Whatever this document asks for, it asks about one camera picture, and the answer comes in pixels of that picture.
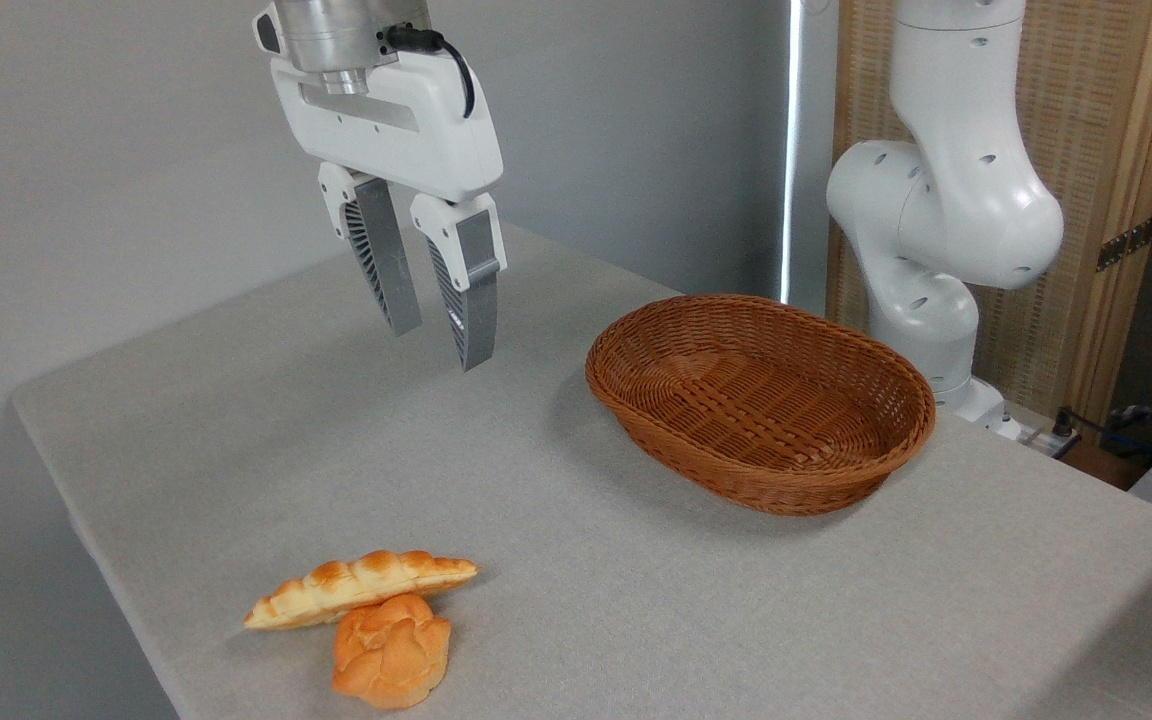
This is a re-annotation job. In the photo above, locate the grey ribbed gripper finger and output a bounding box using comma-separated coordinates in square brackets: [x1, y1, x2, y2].
[318, 162, 424, 337]
[410, 192, 508, 372]

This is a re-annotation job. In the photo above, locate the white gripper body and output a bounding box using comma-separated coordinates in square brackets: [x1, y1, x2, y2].
[269, 48, 505, 205]

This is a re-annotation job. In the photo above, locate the long braided bread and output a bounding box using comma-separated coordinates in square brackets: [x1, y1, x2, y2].
[244, 549, 480, 631]

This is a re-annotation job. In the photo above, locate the brown oval wicker basket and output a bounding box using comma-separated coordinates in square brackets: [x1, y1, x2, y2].
[585, 294, 937, 517]

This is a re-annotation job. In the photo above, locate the round knotted bread roll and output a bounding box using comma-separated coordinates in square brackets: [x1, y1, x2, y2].
[332, 593, 453, 711]

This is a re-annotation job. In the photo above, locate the grey tablecloth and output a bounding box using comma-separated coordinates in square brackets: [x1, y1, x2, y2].
[11, 222, 1152, 720]

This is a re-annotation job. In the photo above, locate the wooden woven folding screen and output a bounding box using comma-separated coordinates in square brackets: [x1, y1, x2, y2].
[826, 0, 1152, 426]

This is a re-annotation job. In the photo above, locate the dark metal screen hinge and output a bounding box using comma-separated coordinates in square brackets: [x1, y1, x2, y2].
[1096, 215, 1152, 273]

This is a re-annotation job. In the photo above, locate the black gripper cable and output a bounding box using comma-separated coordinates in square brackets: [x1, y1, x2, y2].
[383, 25, 477, 119]

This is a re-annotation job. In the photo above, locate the black background cable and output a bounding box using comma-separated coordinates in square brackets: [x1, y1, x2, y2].
[1051, 405, 1152, 473]

